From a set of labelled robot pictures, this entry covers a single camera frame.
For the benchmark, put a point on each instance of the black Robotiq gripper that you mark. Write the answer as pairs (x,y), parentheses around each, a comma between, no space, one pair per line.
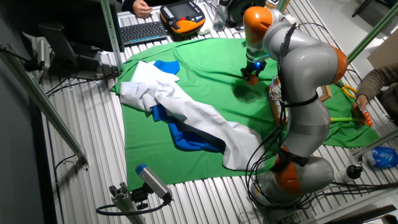
(253,67)

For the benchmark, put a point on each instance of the black computer monitor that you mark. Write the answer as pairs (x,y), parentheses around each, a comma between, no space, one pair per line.
(77,18)

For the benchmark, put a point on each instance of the brown cardboard sheet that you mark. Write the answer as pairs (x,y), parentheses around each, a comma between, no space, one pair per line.
(385,53)

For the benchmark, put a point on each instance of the green metal frame post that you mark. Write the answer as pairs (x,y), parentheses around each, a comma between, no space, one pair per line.
(112,34)
(283,3)

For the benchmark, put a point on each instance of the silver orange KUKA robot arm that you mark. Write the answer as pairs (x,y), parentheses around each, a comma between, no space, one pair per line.
(304,68)

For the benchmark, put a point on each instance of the green stick with orange end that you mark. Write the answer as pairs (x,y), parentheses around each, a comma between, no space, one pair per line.
(345,119)

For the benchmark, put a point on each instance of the black keyboard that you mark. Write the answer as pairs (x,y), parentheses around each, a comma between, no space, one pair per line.
(143,32)

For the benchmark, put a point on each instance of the black office chair base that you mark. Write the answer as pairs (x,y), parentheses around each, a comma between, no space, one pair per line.
(360,9)

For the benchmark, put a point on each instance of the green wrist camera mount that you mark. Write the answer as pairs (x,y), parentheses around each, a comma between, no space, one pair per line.
(258,57)

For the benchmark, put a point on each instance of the aluminium profile camera mount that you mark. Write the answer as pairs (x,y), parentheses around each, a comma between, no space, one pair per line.
(122,199)

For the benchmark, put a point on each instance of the orange black teach pendant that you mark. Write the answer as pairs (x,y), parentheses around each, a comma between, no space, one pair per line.
(183,18)

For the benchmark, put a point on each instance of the dark sleeved person forearm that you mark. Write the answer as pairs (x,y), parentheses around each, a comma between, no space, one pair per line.
(127,4)

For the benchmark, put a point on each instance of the small orange basketball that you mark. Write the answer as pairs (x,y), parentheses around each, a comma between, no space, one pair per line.
(252,80)

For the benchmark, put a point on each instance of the silver camera on stand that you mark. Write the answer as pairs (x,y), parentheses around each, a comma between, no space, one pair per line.
(43,53)

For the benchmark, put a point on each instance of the blue cloth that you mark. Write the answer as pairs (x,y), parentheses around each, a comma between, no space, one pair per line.
(186,140)

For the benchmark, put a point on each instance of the bare person hand at keyboard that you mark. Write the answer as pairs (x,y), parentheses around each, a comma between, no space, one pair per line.
(142,9)

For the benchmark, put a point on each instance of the clear bottle with black cap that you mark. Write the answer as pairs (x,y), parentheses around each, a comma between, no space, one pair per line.
(354,171)

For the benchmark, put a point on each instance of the silver camera with blue cap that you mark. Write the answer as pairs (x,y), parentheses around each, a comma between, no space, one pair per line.
(152,180)

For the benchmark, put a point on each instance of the blue plastic bag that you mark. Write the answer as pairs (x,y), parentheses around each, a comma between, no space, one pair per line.
(384,157)

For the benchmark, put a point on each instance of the crumpled white cloth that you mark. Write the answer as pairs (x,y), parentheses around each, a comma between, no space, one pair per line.
(192,115)

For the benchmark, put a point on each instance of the bare person hand olive sleeve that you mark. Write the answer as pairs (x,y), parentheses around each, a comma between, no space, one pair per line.
(362,103)

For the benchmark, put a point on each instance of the wooden frame tray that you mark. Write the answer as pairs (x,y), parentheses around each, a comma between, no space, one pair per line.
(275,109)

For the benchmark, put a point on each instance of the green table cloth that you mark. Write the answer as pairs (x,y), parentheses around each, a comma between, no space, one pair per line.
(202,68)

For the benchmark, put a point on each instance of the green metal frame beam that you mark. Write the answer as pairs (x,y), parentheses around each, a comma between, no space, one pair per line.
(376,29)
(40,99)

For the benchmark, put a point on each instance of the aluminium frame beam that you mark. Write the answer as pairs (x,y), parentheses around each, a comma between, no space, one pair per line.
(373,143)

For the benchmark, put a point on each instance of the black round fan housing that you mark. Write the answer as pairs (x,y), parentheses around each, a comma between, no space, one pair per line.
(237,11)

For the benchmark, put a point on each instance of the olive sleeved person forearm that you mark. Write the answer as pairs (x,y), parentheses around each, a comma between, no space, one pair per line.
(379,81)

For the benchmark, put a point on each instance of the clear plastic water bottle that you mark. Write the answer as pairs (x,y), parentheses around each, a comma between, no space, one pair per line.
(220,17)

